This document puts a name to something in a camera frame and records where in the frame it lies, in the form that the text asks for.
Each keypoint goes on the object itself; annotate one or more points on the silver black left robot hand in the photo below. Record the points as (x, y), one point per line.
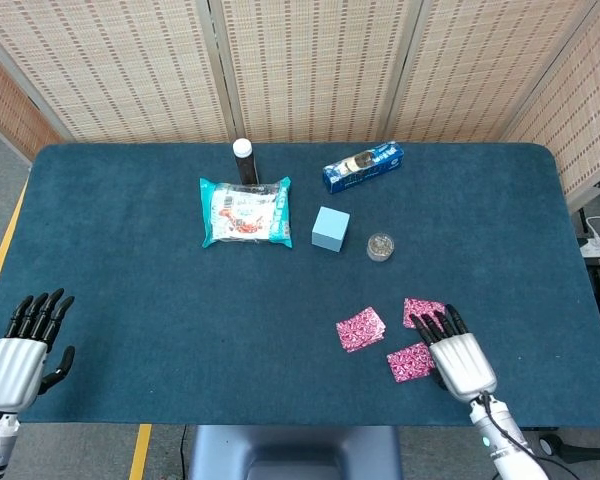
(12, 370)

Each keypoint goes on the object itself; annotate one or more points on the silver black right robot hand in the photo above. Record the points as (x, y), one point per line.
(462, 362)

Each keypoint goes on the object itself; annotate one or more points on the pink patterned packet bottom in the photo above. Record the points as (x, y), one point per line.
(410, 362)

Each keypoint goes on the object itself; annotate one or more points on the pink patterned packet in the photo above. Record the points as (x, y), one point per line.
(360, 330)
(410, 362)
(420, 307)

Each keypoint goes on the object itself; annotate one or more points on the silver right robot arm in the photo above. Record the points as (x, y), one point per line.
(502, 445)

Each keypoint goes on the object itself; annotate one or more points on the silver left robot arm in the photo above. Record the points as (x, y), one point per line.
(7, 435)

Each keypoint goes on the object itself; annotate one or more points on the black caster wheel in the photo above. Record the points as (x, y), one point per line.
(546, 443)

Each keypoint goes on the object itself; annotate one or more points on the clear round plastic jar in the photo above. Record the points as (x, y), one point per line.
(380, 247)

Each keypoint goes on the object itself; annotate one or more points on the teal felt table cover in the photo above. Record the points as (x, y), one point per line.
(155, 300)

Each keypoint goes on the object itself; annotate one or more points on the light blue cube block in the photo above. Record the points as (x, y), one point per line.
(330, 230)

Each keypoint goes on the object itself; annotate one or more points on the blue cling wrap box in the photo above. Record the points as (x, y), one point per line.
(365, 170)

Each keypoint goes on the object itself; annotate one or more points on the woven bamboo screen panel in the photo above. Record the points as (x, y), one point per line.
(480, 65)
(315, 65)
(580, 115)
(130, 65)
(10, 115)

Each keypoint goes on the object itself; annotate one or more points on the teal instant noodle packet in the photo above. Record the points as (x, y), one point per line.
(245, 215)

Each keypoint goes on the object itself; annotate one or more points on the dark bottle with white cap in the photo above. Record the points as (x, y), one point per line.
(245, 167)

